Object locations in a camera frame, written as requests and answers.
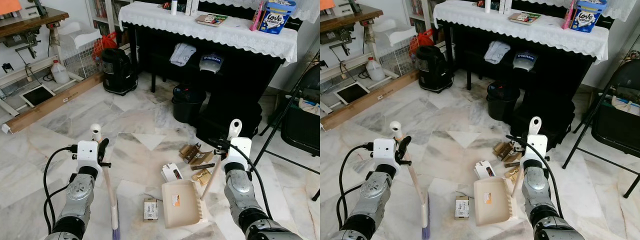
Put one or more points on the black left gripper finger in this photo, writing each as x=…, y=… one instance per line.
x=104, y=145
x=405, y=143

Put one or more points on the cream broom with purple bristles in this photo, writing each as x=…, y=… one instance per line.
x=111, y=200
x=417, y=185

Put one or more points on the small printed cardboard box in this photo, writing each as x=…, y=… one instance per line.
x=462, y=208
x=150, y=210

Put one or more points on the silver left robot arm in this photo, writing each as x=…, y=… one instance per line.
x=372, y=192
x=80, y=192

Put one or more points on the dark brown strip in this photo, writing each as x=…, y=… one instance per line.
x=511, y=164
x=202, y=166

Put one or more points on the brown cardboard piece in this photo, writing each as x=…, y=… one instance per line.
x=190, y=152
x=503, y=149

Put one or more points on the golden cardboard piece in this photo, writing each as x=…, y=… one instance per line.
x=202, y=176
x=511, y=174

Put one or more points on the black piano bench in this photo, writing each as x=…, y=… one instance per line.
x=542, y=120
x=230, y=120

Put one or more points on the white open carton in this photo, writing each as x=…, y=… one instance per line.
x=171, y=173
x=484, y=170

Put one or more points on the black lidded bucket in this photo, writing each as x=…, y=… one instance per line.
x=502, y=102
x=187, y=105

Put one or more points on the long wooden plank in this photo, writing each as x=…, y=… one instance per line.
x=370, y=100
x=55, y=105

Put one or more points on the white framed dark panel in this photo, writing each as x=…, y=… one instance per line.
x=352, y=92
x=37, y=95

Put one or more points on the black canister vacuum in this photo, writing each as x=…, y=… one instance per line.
x=434, y=67
x=119, y=70

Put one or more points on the clear plastic jug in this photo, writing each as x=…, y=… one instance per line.
x=375, y=71
x=60, y=74

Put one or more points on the black upright piano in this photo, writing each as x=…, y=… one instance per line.
x=240, y=75
x=555, y=75

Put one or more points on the black folding chair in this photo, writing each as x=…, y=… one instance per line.
x=617, y=132
x=300, y=127

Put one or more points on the white cap with blue print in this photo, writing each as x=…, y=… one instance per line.
x=211, y=62
x=525, y=60

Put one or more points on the white and blue bag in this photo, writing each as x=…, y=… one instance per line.
x=625, y=106
x=309, y=106

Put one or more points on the red plastic bag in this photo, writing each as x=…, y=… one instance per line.
x=106, y=44
x=422, y=40

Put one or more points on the white folded garment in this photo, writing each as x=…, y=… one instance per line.
x=182, y=54
x=496, y=52

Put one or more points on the white plastic baby seat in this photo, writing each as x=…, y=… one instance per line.
x=80, y=32
x=395, y=30

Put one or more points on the white lace cloth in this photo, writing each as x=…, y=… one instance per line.
x=235, y=35
x=545, y=32

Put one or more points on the green picture book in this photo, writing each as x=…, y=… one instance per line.
x=524, y=18
x=211, y=20

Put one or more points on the white bookshelf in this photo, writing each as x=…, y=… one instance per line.
x=417, y=10
x=102, y=12

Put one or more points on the brown wooden desk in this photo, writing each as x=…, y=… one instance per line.
x=30, y=22
x=350, y=19

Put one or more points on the pink slim package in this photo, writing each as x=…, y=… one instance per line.
x=257, y=19
x=568, y=17

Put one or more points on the white bottle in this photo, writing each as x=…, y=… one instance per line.
x=174, y=7

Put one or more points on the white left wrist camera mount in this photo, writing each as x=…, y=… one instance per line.
x=384, y=151
x=86, y=152

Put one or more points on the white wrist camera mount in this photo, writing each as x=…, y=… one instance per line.
x=537, y=145
x=86, y=152
x=241, y=147
x=384, y=151

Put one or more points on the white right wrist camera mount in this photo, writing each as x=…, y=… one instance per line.
x=241, y=147
x=537, y=145

